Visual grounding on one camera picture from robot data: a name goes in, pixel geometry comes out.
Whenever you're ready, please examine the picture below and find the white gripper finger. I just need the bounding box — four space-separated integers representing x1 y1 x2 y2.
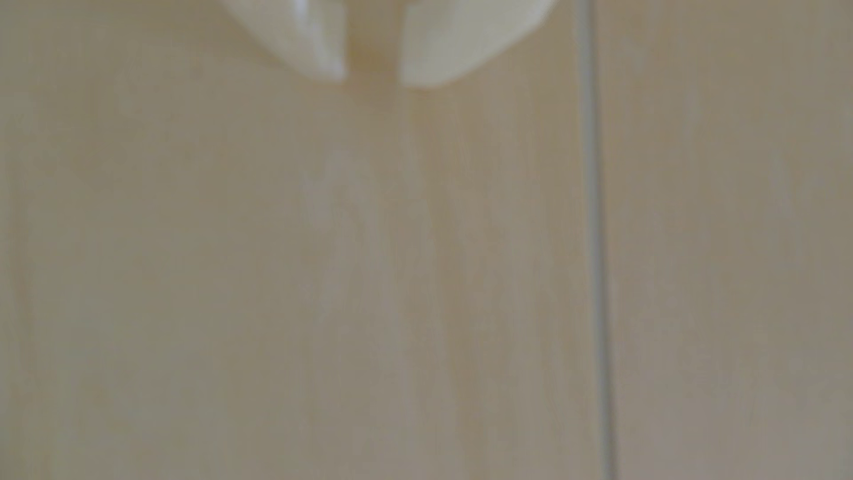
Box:
223 0 349 83
399 0 558 89

